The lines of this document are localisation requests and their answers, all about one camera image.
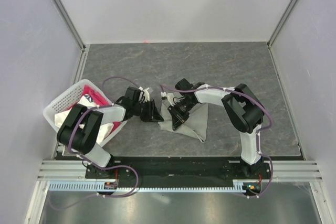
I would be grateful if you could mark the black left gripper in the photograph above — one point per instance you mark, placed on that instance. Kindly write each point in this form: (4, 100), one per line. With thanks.
(152, 114)

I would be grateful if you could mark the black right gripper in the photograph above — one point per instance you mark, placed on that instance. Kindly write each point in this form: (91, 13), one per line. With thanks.
(178, 119)

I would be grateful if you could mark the grey-green cloth napkin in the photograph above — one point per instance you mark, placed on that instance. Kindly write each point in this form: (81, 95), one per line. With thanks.
(195, 126)

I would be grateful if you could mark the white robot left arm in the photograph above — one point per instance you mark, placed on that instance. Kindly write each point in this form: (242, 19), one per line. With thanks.
(80, 128)

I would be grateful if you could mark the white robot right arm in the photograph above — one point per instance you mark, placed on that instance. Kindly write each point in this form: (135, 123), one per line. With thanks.
(241, 106)

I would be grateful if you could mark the pink cloth in basket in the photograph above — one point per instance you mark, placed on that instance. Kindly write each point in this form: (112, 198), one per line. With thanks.
(90, 97)

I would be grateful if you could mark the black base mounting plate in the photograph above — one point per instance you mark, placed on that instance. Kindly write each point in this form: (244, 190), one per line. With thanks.
(179, 171)

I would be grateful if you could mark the white plastic laundry basket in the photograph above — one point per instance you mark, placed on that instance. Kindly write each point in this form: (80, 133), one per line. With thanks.
(67, 100)

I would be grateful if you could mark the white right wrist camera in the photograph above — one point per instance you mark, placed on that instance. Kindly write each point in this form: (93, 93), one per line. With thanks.
(168, 96)

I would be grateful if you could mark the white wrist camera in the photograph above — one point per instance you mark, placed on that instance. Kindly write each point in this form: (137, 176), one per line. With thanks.
(145, 94)
(168, 96)

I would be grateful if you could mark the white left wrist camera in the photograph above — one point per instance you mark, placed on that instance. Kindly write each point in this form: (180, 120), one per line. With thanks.
(145, 94)

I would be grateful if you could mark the grey slotted cable duct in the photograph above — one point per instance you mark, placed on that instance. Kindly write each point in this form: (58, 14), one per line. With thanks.
(105, 187)

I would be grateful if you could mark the aluminium frame rail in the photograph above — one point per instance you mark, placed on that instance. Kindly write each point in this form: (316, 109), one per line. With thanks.
(284, 171)

